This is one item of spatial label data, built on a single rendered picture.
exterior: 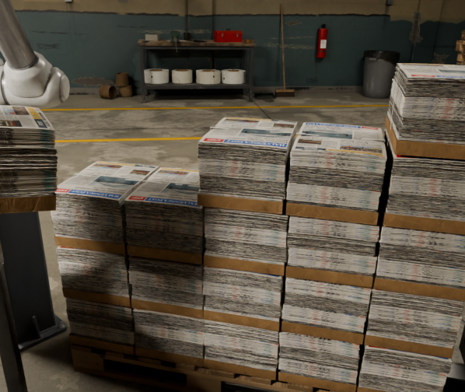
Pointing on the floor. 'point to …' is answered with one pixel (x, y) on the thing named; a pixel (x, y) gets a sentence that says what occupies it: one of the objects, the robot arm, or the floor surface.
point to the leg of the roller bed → (5, 329)
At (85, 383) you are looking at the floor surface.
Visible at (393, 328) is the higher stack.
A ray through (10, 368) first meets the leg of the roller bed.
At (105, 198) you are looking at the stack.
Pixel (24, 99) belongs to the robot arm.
